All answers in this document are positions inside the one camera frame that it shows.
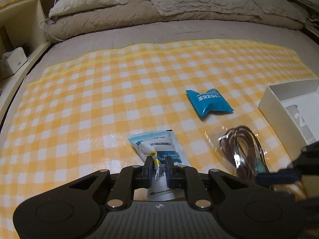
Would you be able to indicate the blue foil packet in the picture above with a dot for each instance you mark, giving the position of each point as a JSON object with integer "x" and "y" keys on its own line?
{"x": 210, "y": 101}

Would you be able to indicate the beige quilted duvet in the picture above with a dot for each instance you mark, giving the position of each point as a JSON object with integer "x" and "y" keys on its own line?
{"x": 280, "y": 13}

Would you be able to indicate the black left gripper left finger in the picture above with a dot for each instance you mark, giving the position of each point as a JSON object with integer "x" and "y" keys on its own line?
{"x": 127, "y": 181}

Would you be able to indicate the white tissue box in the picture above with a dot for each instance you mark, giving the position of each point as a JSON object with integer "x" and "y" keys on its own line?
{"x": 12, "y": 61}

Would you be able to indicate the wooden side shelf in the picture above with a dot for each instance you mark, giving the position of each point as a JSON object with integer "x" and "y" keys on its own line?
{"x": 20, "y": 27}

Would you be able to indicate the white blue medicine sachet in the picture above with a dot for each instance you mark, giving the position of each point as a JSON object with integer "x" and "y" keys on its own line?
{"x": 159, "y": 145}

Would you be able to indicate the grey bed sheet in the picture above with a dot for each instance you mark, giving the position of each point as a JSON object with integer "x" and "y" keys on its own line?
{"x": 300, "y": 41}

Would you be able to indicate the yellow white checkered cloth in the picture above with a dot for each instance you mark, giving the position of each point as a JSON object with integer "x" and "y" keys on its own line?
{"x": 77, "y": 117}

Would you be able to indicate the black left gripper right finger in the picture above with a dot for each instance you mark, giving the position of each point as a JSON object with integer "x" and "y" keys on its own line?
{"x": 189, "y": 180}

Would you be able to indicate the white cardboard box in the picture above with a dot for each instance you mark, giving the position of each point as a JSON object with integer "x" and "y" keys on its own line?
{"x": 292, "y": 111}

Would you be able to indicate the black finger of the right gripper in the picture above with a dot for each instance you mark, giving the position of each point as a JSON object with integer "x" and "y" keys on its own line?
{"x": 305, "y": 164}

